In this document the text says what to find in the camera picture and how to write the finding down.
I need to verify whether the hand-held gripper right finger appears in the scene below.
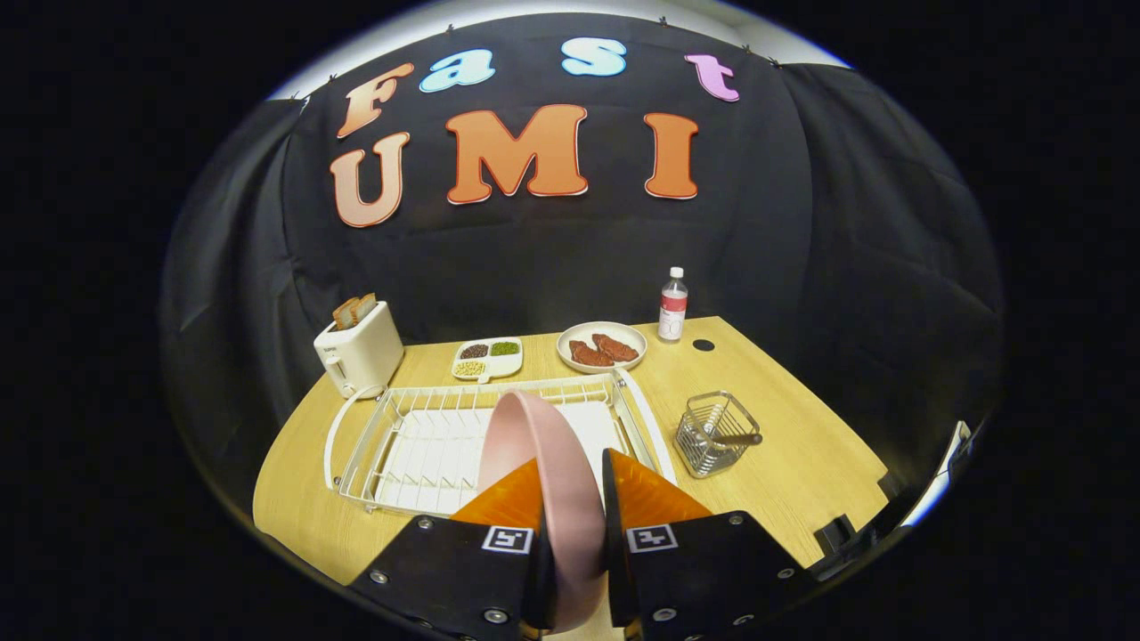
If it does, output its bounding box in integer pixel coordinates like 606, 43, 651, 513
603, 448, 816, 641

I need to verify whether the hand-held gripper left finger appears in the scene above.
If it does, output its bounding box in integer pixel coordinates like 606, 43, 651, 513
347, 458, 558, 641

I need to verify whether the metal wire basket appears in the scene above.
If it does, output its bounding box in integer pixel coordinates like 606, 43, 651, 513
674, 391, 761, 480

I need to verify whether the white wire dish rack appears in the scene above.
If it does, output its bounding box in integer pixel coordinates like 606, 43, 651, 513
337, 369, 678, 517

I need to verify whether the wooden handle spoon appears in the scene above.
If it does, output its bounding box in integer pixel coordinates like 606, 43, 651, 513
690, 427, 764, 464

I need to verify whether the pink plate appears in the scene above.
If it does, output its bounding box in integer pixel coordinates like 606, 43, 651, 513
478, 390, 608, 635

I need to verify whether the white divided dish with beans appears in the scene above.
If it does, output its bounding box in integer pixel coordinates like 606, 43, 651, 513
451, 337, 525, 384

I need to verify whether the white plate with meat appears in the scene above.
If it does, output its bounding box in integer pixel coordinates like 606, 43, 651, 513
557, 321, 648, 373

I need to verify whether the black table clamp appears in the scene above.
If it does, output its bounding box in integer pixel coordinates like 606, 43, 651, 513
815, 514, 860, 557

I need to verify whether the white toaster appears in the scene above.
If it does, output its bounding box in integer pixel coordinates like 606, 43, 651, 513
313, 301, 405, 399

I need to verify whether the clear bottle with red label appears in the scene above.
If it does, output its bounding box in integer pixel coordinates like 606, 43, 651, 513
658, 266, 689, 344

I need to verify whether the black backdrop cloth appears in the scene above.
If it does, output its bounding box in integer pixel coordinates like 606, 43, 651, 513
160, 11, 1006, 535

